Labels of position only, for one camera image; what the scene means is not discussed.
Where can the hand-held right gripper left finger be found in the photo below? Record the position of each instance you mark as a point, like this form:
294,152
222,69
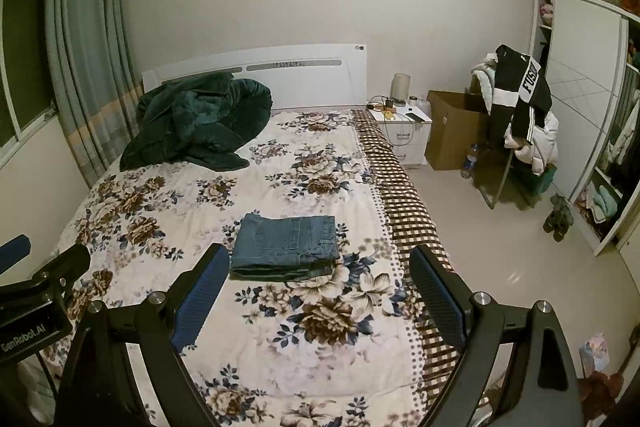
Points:
197,297

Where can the pink tissue pack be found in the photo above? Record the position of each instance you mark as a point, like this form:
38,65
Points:
595,353

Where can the floral bed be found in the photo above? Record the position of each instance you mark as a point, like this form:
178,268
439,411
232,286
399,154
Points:
280,357

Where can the metal chair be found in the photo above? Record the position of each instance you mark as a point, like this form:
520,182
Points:
502,187

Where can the white wardrobe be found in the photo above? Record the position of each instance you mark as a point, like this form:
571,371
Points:
580,67

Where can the dark green blanket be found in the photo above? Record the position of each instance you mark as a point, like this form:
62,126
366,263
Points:
200,122

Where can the window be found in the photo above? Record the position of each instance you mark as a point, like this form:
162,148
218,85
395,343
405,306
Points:
25,72

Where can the blue denim pants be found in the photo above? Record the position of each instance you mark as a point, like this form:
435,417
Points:
285,239

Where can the large cardboard box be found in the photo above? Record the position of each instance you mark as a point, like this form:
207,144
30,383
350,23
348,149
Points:
450,137

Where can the black and white jacket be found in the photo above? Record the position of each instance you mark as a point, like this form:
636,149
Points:
520,92

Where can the small white jar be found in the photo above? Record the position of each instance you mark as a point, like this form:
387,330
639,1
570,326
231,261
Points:
413,101

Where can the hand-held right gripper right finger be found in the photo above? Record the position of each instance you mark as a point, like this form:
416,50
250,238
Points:
440,302

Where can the pair of green slippers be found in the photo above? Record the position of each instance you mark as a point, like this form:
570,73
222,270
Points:
557,217

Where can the grey green curtain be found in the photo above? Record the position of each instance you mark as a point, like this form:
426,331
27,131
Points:
90,32

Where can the plastic water bottle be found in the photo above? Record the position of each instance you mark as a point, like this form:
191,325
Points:
469,162

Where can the white nightstand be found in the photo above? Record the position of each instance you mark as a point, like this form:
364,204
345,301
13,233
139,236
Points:
407,142

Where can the brown crumpled cloth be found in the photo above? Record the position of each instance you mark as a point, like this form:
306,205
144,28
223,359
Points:
600,399

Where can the white table lamp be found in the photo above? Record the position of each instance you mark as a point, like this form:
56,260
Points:
401,87

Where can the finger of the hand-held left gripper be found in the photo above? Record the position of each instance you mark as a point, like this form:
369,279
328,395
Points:
12,251
65,264

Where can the green storage box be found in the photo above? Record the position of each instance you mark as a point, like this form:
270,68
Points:
542,179

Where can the white bed headboard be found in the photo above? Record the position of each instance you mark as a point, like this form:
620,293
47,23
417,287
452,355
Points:
310,82

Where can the brown checked bed sheet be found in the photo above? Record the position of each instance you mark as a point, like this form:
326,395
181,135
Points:
415,217

